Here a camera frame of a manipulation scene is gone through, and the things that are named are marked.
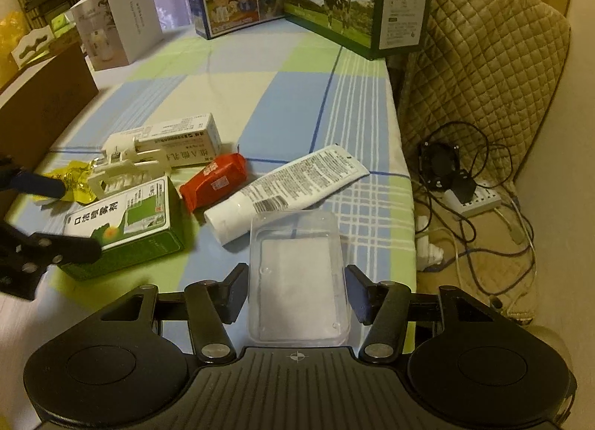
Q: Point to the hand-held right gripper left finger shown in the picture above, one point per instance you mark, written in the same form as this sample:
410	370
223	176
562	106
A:
238	293

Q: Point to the yellow plastic bag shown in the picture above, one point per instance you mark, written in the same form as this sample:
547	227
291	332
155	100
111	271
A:
11	39

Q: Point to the red snack packet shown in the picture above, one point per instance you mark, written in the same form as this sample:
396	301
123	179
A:
214	181

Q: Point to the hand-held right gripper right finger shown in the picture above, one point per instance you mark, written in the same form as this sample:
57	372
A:
354	295

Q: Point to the white plug adapter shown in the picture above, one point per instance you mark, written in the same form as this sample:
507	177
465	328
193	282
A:
427	248

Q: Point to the yellow candy wrapper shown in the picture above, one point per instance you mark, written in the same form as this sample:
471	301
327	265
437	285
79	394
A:
74	174

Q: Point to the white moustache cutout box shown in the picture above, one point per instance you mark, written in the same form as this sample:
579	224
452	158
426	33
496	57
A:
32	46

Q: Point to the white open carton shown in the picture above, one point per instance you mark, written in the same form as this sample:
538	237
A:
130	16

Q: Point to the green white medicine box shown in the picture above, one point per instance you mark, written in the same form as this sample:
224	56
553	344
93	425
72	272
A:
135	225

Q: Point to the white cream tube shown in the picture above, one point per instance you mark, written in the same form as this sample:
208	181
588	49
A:
288	188

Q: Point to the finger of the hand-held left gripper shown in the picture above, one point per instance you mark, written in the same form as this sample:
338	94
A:
44	183
76	248

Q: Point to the small black fan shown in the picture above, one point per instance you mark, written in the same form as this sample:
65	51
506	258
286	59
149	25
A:
437	162

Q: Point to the white plastic holder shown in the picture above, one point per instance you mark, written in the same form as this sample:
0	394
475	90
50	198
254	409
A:
125	165

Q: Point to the checked tablecloth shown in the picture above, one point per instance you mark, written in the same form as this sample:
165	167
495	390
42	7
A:
288	95

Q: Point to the brown cardboard box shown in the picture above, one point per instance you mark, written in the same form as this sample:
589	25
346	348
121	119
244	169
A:
42	100

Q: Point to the black charger plug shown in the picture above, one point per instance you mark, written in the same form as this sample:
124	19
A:
462	186

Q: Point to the quilted beige chair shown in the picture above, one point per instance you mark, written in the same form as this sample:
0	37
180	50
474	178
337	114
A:
488	53

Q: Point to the green white packet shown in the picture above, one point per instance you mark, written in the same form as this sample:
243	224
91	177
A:
60	24

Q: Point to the clear plastic container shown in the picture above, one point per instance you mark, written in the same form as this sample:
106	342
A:
297	272

